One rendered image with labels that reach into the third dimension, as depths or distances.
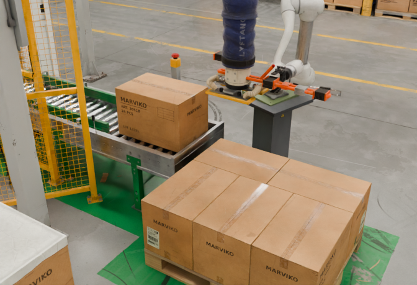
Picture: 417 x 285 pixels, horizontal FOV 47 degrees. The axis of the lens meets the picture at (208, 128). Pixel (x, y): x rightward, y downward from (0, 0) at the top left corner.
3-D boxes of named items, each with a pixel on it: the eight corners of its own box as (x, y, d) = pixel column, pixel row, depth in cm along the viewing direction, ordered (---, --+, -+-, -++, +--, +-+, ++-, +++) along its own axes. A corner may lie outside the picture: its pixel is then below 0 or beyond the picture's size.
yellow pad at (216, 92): (205, 94, 329) (205, 87, 326) (213, 89, 336) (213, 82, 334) (248, 105, 312) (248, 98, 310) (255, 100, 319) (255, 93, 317)
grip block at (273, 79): (261, 87, 312) (261, 79, 310) (268, 82, 320) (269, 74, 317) (272, 90, 308) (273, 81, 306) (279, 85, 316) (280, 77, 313)
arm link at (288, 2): (282, 8, 350) (300, 8, 350) (280, -11, 357) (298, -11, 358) (279, 19, 362) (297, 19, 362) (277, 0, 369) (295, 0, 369)
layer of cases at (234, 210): (144, 248, 325) (140, 200, 307) (219, 180, 400) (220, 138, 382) (310, 326, 268) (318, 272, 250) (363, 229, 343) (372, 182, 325)
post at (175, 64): (174, 158, 460) (169, 59, 414) (177, 155, 465) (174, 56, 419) (179, 160, 456) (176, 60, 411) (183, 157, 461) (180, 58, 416)
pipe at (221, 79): (206, 87, 328) (206, 80, 326) (226, 77, 347) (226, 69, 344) (250, 99, 312) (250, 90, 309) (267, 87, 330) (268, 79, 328)
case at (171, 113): (118, 133, 387) (114, 87, 369) (149, 115, 417) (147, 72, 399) (179, 153, 359) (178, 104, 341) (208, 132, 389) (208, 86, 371)
